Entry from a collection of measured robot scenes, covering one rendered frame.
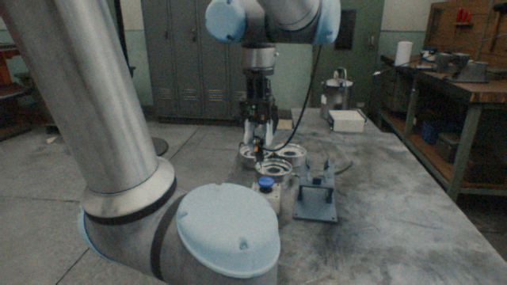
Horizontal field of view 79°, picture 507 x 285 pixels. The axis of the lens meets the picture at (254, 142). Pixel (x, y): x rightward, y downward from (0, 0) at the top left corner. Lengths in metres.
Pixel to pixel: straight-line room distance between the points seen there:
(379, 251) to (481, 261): 0.18
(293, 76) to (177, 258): 3.80
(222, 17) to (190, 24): 3.18
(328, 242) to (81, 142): 0.51
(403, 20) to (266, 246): 4.00
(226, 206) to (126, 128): 0.14
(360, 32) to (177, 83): 2.18
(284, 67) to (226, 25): 3.54
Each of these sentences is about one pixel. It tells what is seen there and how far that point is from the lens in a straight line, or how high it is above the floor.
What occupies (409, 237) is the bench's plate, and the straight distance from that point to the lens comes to 0.76.
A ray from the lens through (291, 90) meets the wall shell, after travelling 4.12.
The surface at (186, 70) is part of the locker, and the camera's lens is 3.80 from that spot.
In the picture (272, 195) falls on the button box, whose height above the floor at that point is 0.85.
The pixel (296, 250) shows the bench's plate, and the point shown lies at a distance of 0.66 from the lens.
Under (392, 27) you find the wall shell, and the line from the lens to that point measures 4.20.
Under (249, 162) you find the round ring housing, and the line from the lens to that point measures 0.95.
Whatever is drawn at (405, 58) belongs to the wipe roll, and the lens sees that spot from 3.05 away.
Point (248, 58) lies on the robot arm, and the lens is 0.67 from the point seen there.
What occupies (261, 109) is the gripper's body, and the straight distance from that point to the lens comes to 0.67.
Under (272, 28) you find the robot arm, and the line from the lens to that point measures 0.53.
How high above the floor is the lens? 1.23
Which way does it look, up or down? 22 degrees down
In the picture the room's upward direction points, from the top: straight up
